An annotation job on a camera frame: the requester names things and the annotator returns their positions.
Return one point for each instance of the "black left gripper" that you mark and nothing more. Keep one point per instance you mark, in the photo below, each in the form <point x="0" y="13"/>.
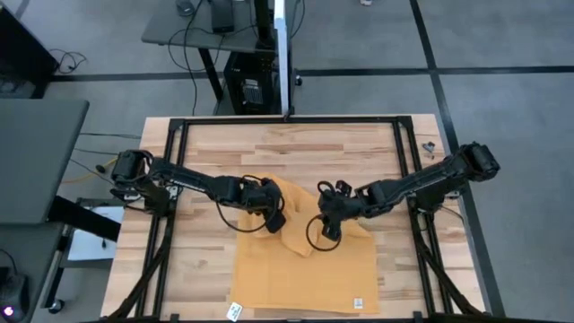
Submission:
<point x="253" y="199"/>

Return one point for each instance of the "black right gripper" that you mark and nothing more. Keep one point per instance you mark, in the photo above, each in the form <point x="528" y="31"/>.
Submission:
<point x="336" y="208"/>

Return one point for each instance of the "yellow waffle-weave towel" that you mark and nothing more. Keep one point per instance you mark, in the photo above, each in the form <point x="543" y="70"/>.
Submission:
<point x="305" y="278"/>

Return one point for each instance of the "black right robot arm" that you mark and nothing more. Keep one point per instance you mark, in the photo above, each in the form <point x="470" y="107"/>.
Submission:
<point x="412" y="184"/>

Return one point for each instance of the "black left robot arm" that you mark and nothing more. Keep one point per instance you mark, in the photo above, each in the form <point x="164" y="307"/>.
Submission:
<point x="188" y="179"/>

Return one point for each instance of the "white printed tag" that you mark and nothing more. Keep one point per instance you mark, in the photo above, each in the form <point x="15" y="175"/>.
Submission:
<point x="234" y="311"/>

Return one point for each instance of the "black computer tower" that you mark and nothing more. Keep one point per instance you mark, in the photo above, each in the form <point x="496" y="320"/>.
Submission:
<point x="244" y="85"/>

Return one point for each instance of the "white flat board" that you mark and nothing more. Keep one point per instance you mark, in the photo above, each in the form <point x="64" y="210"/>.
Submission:
<point x="96" y="233"/>

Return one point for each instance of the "black desk foot beam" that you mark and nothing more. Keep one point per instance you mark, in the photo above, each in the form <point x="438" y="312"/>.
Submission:
<point x="85" y="217"/>

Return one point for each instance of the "black monitor pole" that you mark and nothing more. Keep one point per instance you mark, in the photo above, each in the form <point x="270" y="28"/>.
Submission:
<point x="264" y="22"/>

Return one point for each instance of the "grey background desk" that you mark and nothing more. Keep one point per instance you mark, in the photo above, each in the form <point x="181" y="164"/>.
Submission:
<point x="197" y="38"/>

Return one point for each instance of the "black flat desk device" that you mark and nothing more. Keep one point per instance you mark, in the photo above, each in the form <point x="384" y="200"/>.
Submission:
<point x="222" y="15"/>

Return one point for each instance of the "person's shoe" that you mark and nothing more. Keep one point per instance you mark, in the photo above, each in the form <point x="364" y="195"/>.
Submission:
<point x="366" y="2"/>

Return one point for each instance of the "dark grey computer mouse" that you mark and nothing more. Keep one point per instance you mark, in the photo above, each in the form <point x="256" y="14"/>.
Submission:
<point x="184" y="6"/>

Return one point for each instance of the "black caster wheel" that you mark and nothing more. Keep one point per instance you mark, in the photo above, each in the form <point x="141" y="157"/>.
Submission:
<point x="56" y="306"/>

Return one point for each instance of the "grey low desk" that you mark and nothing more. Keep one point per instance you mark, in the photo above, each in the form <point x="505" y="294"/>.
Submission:
<point x="29" y="251"/>

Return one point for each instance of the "grey side table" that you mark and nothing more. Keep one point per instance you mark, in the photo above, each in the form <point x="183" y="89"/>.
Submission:
<point x="36" y="157"/>

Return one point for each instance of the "black mouse with pink light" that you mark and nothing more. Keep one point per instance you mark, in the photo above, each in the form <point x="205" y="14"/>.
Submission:
<point x="13" y="296"/>

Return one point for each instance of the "black cabinet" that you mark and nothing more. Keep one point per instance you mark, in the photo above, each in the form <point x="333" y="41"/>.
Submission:
<point x="22" y="58"/>

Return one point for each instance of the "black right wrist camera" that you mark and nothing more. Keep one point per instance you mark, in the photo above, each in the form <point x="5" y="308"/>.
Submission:
<point x="344" y="188"/>

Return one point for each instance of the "black aluminium table frame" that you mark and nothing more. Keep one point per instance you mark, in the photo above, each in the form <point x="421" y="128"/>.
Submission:
<point x="291" y="120"/>

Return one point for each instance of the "small black metal bracket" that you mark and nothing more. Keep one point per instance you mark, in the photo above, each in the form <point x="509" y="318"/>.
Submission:
<point x="429" y="148"/>

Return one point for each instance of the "white upright post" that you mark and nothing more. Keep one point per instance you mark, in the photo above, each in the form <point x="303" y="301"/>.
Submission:
<point x="282" y="54"/>

